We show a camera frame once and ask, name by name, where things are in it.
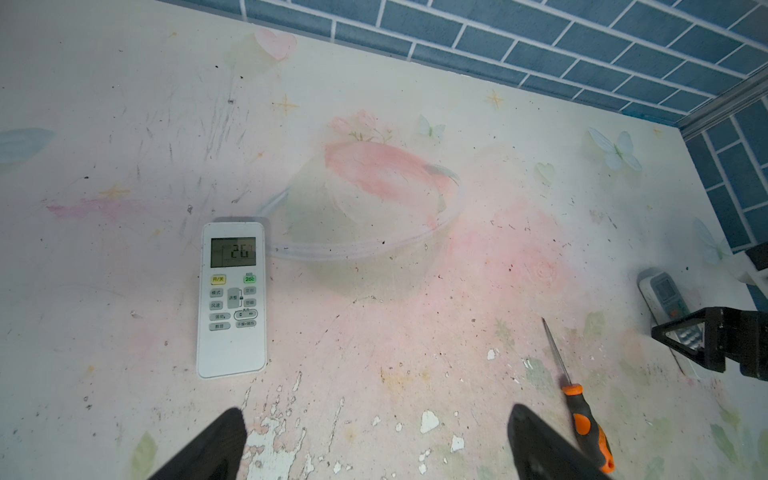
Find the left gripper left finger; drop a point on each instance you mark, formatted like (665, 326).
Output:
(213, 454)

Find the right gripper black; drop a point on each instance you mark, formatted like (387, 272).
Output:
(706, 337)

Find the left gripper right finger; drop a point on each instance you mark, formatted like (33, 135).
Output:
(540, 453)

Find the orange black screwdriver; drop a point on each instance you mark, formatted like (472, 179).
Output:
(589, 434)

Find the grey white remote control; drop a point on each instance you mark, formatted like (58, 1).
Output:
(666, 304)

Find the white remote with display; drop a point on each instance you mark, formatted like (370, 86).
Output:
(232, 306)

